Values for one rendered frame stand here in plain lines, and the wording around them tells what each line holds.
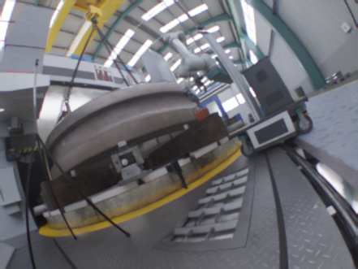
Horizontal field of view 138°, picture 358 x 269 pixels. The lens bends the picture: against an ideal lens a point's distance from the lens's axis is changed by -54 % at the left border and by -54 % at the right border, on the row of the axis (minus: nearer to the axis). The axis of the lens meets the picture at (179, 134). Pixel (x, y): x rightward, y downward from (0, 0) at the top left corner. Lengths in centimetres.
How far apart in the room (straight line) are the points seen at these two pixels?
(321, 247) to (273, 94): 134
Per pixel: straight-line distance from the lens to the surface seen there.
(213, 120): 204
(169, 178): 169
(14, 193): 388
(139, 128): 226
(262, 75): 156
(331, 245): 46
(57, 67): 825
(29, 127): 365
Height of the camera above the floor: 37
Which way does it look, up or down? 7 degrees up
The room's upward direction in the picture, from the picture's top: 25 degrees counter-clockwise
